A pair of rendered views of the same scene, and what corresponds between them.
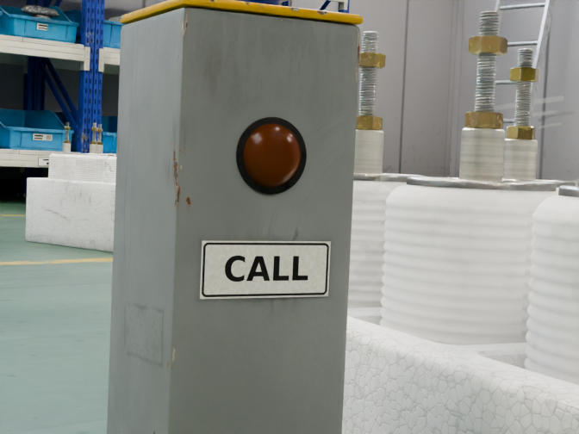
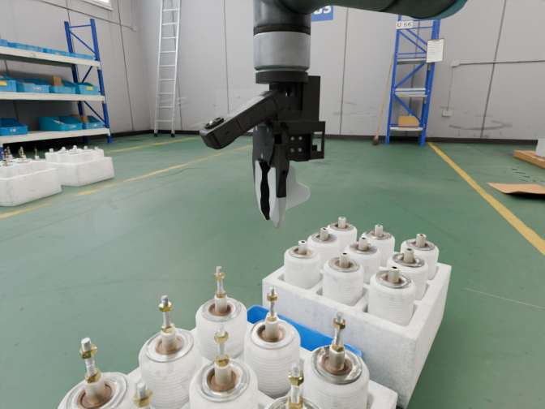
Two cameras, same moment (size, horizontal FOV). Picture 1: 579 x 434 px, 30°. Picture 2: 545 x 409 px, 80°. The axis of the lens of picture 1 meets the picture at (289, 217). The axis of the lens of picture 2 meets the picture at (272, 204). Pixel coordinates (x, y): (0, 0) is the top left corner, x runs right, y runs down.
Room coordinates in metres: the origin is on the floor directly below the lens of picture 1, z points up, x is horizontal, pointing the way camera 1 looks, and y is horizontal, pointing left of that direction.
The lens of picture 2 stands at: (0.25, -0.09, 0.62)
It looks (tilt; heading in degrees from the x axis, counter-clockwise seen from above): 17 degrees down; 332
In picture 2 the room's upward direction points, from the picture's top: straight up
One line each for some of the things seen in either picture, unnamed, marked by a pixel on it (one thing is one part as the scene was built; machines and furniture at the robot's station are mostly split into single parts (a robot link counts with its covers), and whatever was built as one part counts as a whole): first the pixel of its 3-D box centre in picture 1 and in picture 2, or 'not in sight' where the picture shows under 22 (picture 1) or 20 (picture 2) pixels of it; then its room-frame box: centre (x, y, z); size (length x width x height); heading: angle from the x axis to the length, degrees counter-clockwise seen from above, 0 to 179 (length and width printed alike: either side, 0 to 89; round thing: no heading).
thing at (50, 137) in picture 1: (17, 128); not in sight; (5.48, 1.40, 0.36); 0.50 x 0.38 x 0.21; 44
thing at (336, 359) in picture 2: not in sight; (336, 357); (0.55, -0.36, 0.26); 0.02 x 0.02 x 0.03
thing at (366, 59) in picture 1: (369, 60); (87, 350); (0.66, -0.04, 0.32); 0.02 x 0.02 x 0.01; 20
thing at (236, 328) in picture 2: not in sight; (223, 349); (0.77, -0.26, 0.16); 0.10 x 0.10 x 0.18
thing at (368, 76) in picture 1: (367, 94); (90, 364); (0.66, -0.04, 0.30); 0.01 x 0.01 x 0.08
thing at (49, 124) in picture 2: not in sight; (60, 123); (6.39, 0.38, 0.36); 0.50 x 0.38 x 0.21; 42
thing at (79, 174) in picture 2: not in sight; (78, 170); (3.50, 0.09, 0.09); 0.39 x 0.39 x 0.18; 46
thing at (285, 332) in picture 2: not in sight; (272, 333); (0.66, -0.31, 0.25); 0.08 x 0.08 x 0.01
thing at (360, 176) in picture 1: (364, 178); (96, 395); (0.66, -0.04, 0.25); 0.08 x 0.08 x 0.01
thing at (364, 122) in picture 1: (366, 123); (92, 375); (0.66, -0.04, 0.29); 0.02 x 0.02 x 0.01; 20
